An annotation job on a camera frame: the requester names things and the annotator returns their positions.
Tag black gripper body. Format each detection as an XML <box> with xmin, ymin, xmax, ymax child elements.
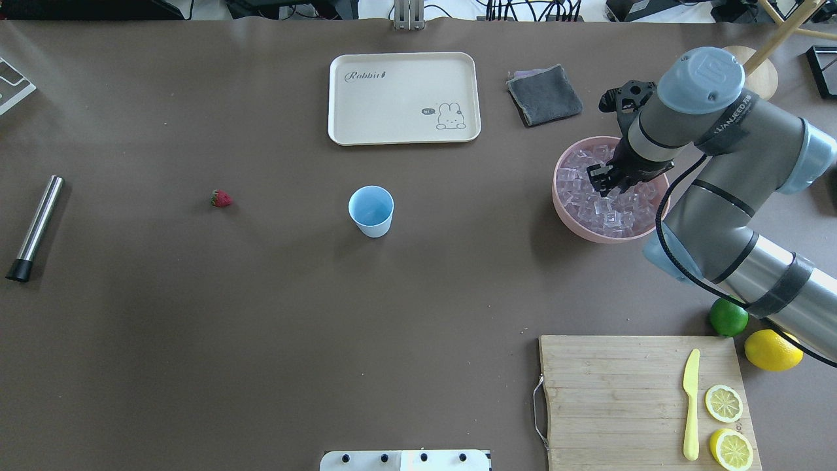
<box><xmin>587</xmin><ymin>145</ymin><xmax>674</xmax><ymax>196</ymax></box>

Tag red strawberry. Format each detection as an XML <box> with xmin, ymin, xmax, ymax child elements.
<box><xmin>211</xmin><ymin>190</ymin><xmax>234</xmax><ymax>207</ymax></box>

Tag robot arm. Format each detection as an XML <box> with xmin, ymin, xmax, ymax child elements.
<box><xmin>588</xmin><ymin>46</ymin><xmax>836</xmax><ymax>366</ymax></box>

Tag clear ice cubes pile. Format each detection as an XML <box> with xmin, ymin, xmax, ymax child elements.
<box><xmin>556</xmin><ymin>145</ymin><xmax>662</xmax><ymax>237</ymax></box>

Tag wooden cup rack stand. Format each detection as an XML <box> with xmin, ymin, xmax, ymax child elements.
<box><xmin>723</xmin><ymin>1</ymin><xmax>836</xmax><ymax>99</ymax></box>

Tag light blue cup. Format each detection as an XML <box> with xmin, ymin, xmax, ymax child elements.
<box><xmin>348</xmin><ymin>185</ymin><xmax>394</xmax><ymax>238</ymax></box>

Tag pink bowl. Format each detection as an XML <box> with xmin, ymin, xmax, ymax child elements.
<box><xmin>552</xmin><ymin>136</ymin><xmax>672</xmax><ymax>245</ymax></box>

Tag grey folded cloth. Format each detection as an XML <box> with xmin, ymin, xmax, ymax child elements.
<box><xmin>506</xmin><ymin>63</ymin><xmax>583</xmax><ymax>128</ymax></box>

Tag green lime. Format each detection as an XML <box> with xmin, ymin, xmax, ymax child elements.
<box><xmin>708</xmin><ymin>298</ymin><xmax>750</xmax><ymax>338</ymax></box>

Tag yellow plastic knife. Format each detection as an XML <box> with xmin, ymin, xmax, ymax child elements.
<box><xmin>682</xmin><ymin>349</ymin><xmax>700</xmax><ymax>461</ymax></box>

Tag whole yellow lemon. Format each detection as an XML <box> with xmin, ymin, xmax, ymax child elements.
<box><xmin>744</xmin><ymin>329</ymin><xmax>804</xmax><ymax>372</ymax></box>

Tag wooden cutting board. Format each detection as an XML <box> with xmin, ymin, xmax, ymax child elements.
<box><xmin>539</xmin><ymin>335</ymin><xmax>747</xmax><ymax>470</ymax></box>

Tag lemon half near knife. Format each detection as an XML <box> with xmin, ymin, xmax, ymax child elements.
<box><xmin>704</xmin><ymin>384</ymin><xmax>744</xmax><ymax>423</ymax></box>

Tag cream rabbit serving tray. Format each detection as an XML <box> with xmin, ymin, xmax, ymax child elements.
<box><xmin>327</xmin><ymin>52</ymin><xmax>482</xmax><ymax>147</ymax></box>

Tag lemon half at edge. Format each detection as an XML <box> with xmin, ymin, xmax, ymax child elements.
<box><xmin>709</xmin><ymin>428</ymin><xmax>755</xmax><ymax>470</ymax></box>

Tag steel muddler black tip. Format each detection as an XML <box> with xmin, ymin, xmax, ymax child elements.
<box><xmin>5</xmin><ymin>174</ymin><xmax>65</xmax><ymax>283</ymax></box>

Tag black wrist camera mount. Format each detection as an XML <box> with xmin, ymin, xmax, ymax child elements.
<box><xmin>598</xmin><ymin>80</ymin><xmax>657</xmax><ymax>136</ymax></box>

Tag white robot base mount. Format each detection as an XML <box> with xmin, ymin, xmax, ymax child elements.
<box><xmin>319</xmin><ymin>448</ymin><xmax>493</xmax><ymax>470</ymax></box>

